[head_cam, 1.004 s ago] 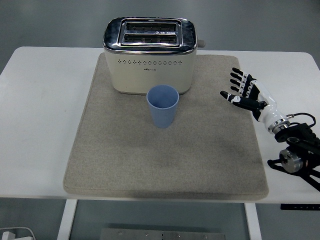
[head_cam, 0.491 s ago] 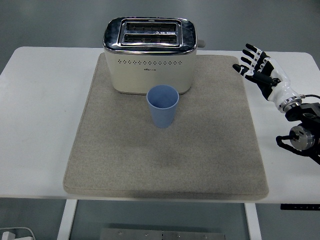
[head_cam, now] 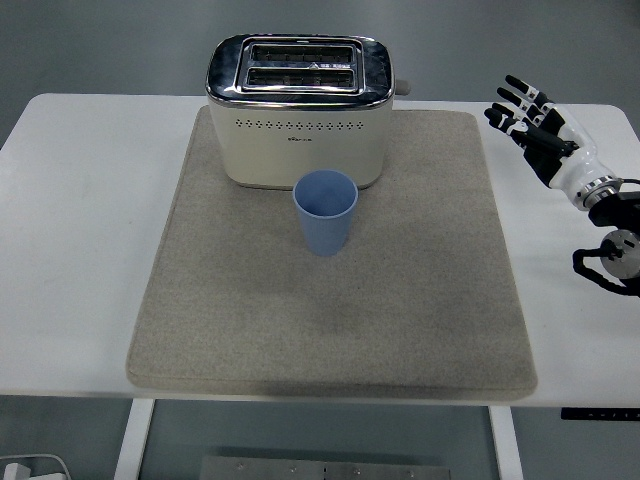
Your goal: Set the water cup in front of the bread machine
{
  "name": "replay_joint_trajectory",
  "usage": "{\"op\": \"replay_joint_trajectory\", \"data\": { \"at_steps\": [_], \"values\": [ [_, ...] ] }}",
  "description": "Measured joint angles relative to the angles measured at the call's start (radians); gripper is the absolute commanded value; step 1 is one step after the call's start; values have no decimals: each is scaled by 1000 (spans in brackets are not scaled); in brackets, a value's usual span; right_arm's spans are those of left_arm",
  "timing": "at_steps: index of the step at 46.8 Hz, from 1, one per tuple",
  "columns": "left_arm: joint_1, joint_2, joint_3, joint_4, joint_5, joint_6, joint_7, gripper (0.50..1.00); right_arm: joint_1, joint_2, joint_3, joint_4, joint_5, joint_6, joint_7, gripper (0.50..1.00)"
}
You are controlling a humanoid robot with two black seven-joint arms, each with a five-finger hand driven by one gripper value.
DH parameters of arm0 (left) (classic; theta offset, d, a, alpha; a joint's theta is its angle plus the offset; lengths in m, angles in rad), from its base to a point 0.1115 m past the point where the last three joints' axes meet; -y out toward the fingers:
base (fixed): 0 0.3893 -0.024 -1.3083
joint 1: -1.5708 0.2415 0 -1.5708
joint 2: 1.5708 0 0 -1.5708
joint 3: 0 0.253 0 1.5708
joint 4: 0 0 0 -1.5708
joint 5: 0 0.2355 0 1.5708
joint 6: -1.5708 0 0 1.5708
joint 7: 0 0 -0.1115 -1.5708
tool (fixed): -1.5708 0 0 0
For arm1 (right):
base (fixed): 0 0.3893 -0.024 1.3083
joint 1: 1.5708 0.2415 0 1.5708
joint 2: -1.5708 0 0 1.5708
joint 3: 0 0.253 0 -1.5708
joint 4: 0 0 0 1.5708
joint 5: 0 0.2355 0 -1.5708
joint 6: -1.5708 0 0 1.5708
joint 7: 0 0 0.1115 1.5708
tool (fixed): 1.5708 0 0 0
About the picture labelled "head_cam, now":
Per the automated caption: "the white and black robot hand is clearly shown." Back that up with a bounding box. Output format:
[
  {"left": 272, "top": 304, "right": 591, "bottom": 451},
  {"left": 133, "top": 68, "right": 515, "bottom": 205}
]
[{"left": 483, "top": 74, "right": 615, "bottom": 195}]

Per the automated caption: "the light blue plastic cup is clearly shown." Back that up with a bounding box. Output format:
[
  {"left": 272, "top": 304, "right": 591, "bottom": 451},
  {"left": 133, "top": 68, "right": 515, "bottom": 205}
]
[{"left": 292, "top": 169, "right": 359, "bottom": 259}]

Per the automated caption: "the black table control panel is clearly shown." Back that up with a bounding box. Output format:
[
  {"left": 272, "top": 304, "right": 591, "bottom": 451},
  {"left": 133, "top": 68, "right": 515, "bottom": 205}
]
[{"left": 560, "top": 407, "right": 640, "bottom": 421}]

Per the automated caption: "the cream and chrome toaster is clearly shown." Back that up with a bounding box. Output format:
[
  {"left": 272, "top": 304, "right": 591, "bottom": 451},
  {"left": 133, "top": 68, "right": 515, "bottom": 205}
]
[{"left": 205, "top": 33, "right": 414, "bottom": 191}]

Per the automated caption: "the white table leg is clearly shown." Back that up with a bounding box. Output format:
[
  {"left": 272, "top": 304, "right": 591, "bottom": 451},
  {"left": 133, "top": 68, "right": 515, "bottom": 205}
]
[
  {"left": 488, "top": 405, "right": 524, "bottom": 480},
  {"left": 112, "top": 399, "right": 157, "bottom": 480}
]

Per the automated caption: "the beige fabric table mat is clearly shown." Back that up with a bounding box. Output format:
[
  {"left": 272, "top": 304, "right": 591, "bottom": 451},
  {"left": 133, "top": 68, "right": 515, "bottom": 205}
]
[{"left": 124, "top": 107, "right": 539, "bottom": 401}]

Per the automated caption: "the white power strip with cable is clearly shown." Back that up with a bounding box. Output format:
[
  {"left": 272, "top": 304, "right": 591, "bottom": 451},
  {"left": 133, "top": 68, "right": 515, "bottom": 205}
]
[{"left": 0, "top": 452, "right": 71, "bottom": 480}]

